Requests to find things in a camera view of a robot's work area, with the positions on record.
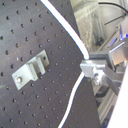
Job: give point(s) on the black perforated breadboard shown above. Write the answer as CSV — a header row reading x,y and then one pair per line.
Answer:
x,y
40,82

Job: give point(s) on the aluminium extrusion frame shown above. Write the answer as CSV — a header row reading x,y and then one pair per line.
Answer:
x,y
106,104

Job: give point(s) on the grey metal cable clip bracket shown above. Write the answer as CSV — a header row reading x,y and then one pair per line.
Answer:
x,y
30,70

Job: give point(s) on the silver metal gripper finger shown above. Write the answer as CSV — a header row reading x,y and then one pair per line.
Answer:
x,y
101,68

